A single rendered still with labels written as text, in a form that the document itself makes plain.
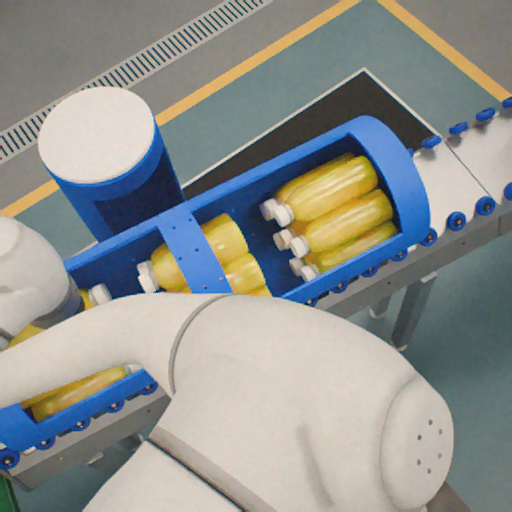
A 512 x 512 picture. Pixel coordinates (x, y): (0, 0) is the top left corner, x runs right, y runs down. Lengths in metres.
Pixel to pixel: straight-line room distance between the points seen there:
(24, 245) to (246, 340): 0.47
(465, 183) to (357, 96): 1.22
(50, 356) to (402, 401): 0.38
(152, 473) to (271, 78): 2.67
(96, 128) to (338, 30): 1.80
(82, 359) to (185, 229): 0.56
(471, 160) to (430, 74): 1.44
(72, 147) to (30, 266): 0.75
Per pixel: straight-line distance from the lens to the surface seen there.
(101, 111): 1.58
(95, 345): 0.58
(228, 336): 0.40
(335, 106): 2.64
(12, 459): 1.37
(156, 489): 0.35
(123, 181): 1.48
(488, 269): 2.49
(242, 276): 1.15
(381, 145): 1.19
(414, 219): 1.20
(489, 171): 1.56
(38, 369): 0.64
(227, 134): 2.77
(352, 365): 0.34
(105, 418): 1.36
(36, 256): 0.82
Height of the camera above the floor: 2.19
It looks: 64 degrees down
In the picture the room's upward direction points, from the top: 11 degrees counter-clockwise
